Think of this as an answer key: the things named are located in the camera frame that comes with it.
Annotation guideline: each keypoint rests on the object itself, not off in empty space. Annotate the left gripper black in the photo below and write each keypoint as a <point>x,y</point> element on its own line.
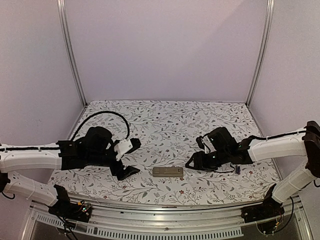
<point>116,171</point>

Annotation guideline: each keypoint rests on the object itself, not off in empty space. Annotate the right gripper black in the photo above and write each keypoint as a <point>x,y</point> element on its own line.
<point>199,162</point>

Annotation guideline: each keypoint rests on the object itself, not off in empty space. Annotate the grey remote control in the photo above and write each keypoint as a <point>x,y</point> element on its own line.
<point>167,172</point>

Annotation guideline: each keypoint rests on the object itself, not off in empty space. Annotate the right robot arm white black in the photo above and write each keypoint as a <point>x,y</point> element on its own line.
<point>222,149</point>

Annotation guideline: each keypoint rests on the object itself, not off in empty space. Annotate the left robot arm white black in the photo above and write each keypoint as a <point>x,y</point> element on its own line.
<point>96,148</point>

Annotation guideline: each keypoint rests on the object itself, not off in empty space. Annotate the floral patterned table mat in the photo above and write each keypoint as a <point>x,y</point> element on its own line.
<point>168,131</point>

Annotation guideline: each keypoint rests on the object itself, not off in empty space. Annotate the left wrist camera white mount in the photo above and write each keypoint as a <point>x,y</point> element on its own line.
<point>122,148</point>

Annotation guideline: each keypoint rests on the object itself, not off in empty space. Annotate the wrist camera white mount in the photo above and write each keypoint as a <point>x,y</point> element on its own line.
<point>208,147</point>
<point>122,148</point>

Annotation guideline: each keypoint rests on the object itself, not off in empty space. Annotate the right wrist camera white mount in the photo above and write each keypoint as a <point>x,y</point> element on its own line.
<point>208,147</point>

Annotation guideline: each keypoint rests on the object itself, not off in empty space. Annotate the aluminium front rail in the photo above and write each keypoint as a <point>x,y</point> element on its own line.
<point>117,220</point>

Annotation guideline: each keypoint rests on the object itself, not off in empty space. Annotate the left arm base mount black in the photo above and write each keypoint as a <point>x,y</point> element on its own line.
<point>64,208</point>

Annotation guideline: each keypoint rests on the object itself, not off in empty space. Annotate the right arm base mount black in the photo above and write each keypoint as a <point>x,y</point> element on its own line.
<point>269,208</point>

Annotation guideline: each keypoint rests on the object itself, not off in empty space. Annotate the right aluminium frame post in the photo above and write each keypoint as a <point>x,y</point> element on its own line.
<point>262,51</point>

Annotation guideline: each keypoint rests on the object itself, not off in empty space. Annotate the aluminium frame post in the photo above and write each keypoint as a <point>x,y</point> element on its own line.
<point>62,11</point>
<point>262,51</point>

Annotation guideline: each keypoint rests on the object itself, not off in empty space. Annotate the left aluminium frame post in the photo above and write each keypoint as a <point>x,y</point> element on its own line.
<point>62,11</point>

